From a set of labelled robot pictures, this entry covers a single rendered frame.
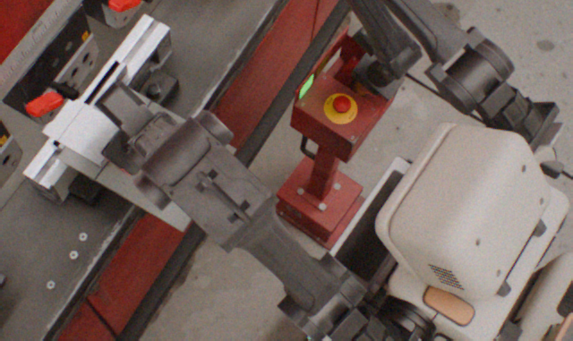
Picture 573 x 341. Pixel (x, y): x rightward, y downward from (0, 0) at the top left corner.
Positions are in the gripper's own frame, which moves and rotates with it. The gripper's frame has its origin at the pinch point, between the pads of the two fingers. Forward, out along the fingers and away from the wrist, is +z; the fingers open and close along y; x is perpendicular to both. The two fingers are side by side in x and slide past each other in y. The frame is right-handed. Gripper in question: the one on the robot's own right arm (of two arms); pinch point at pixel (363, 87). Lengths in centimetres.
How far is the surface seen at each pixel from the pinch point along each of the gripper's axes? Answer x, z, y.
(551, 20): -99, 63, -43
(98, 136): 51, -18, 34
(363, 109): 6.7, -5.0, -2.3
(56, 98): 57, -46, 39
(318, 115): 13.9, -3.1, 4.5
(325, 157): 7.0, 29.9, -6.1
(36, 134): 37, 93, 63
